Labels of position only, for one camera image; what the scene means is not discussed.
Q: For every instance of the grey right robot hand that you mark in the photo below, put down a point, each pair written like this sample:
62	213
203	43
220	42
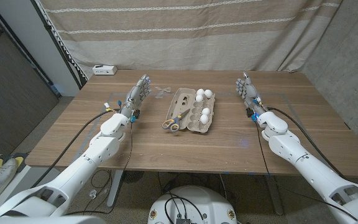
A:
251	93

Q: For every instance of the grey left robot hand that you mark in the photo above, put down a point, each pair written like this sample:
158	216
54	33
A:
134	99

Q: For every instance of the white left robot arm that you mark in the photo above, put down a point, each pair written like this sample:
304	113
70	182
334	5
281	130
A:
82	165

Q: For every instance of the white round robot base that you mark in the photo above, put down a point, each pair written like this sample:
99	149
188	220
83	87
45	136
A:
210	205

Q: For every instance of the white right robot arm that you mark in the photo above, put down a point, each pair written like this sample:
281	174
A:
315	174

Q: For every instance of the grey cardboard egg carton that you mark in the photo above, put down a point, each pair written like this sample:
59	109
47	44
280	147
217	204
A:
174	105

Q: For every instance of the white power strip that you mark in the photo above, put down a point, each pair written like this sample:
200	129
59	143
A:
104	69

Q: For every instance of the black ribbed round object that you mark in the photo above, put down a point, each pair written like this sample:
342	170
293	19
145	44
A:
134	175

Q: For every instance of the beige striped curtain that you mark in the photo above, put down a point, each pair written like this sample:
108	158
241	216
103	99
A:
182	40

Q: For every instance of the white table leg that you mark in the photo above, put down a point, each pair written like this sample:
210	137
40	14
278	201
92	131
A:
115	186
275	196

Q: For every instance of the small white plug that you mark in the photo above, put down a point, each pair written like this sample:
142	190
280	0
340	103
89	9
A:
93	194

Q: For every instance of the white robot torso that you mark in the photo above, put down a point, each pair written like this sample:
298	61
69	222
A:
42	220

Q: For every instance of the black slanted frame post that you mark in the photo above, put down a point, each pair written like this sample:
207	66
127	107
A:
53	37

